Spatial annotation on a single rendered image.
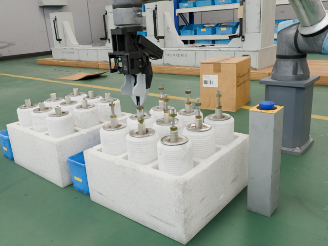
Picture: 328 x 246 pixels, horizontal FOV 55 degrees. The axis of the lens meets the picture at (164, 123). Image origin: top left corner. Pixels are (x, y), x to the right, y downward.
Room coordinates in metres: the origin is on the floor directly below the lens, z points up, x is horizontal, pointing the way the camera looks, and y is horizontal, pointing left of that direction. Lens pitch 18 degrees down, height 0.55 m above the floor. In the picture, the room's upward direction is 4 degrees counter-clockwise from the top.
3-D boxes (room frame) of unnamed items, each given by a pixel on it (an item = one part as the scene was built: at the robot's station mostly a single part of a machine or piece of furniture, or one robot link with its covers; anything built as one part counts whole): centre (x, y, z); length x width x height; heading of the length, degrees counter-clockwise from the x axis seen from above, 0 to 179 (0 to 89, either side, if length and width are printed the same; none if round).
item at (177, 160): (0.78, -0.02, 0.16); 0.10 x 0.10 x 0.18
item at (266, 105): (0.81, -0.28, 0.32); 0.04 x 0.04 x 0.02
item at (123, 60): (0.83, 0.08, 0.49); 0.09 x 0.08 x 0.12; 144
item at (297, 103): (1.28, -0.54, 0.15); 0.19 x 0.19 x 0.30; 48
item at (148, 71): (0.84, 0.05, 0.43); 0.05 x 0.02 x 0.09; 54
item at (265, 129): (0.81, -0.28, 0.16); 0.07 x 0.07 x 0.31; 50
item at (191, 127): (0.87, -0.10, 0.25); 0.08 x 0.08 x 0.01
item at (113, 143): (0.93, 0.16, 0.16); 0.10 x 0.10 x 0.18
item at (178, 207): (0.94, -0.01, 0.09); 0.39 x 0.39 x 0.18; 50
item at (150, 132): (0.85, 0.07, 0.25); 0.08 x 0.08 x 0.01
